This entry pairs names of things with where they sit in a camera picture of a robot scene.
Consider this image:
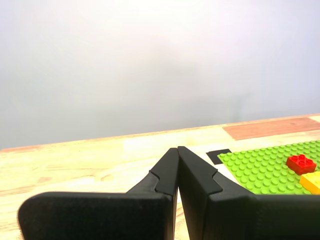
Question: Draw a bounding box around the yellow rectangular brick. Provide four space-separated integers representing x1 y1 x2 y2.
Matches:
299 170 320 195

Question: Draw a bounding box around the black tape corner marker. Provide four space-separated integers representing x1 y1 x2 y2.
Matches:
205 148 233 166

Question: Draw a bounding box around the red square brick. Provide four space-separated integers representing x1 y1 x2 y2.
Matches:
285 154 318 176

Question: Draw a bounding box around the green studded baseplate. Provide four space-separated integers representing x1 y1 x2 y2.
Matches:
216 139 320 196

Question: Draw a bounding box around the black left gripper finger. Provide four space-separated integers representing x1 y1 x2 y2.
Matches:
16 147 179 240
177 146 320 240

